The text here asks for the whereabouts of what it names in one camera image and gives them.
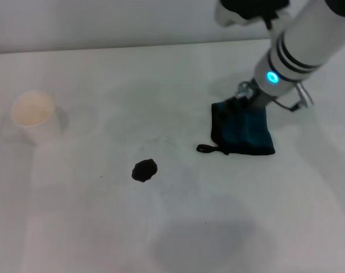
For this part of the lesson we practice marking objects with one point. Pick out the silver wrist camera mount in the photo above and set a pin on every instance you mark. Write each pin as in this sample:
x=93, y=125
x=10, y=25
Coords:
x=304, y=95

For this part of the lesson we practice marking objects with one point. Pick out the small black lump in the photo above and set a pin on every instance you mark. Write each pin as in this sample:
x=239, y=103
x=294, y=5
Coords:
x=144, y=170

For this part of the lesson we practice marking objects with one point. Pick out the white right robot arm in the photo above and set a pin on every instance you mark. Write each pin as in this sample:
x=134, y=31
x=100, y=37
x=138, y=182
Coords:
x=300, y=42

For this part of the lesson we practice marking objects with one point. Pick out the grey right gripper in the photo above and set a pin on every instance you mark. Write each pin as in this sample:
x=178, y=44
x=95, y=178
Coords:
x=260, y=99

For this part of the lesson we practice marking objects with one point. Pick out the white paper cup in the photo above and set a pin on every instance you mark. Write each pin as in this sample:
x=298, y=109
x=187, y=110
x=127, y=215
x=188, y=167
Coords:
x=35, y=119

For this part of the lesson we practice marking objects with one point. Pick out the blue rag with black trim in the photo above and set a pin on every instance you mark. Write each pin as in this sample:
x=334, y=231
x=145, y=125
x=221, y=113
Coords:
x=246, y=133

